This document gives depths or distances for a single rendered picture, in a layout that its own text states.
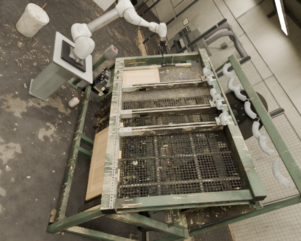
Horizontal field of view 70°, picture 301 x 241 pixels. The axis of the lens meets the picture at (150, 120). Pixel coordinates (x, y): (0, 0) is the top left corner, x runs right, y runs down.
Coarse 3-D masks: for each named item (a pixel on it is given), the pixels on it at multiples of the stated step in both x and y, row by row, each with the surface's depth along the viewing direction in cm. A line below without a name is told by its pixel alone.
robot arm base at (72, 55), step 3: (72, 48) 244; (72, 51) 238; (72, 54) 238; (72, 57) 236; (75, 57) 238; (78, 57) 239; (75, 60) 238; (78, 60) 239; (81, 60) 244; (81, 63) 244
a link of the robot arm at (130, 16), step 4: (128, 8) 229; (132, 8) 231; (124, 12) 231; (128, 12) 225; (132, 12) 228; (124, 16) 227; (128, 16) 225; (132, 16) 227; (136, 16) 231; (128, 20) 229; (132, 20) 230; (136, 20) 232; (136, 24) 238
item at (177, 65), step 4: (176, 64) 300; (180, 64) 299; (124, 68) 299; (128, 68) 299; (132, 68) 298; (136, 68) 298; (140, 68) 298; (144, 68) 298; (148, 68) 298; (152, 68) 299; (156, 68) 299; (160, 68) 299; (164, 68) 300; (168, 68) 300
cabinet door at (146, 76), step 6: (126, 72) 296; (132, 72) 296; (138, 72) 295; (144, 72) 295; (150, 72) 294; (156, 72) 293; (126, 78) 287; (132, 78) 287; (138, 78) 286; (144, 78) 286; (150, 78) 285; (156, 78) 284; (126, 84) 279
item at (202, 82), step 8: (208, 72) 256; (184, 80) 270; (192, 80) 269; (200, 80) 269; (128, 88) 268; (136, 88) 268; (144, 88) 269; (152, 88) 270; (160, 88) 270; (168, 88) 271
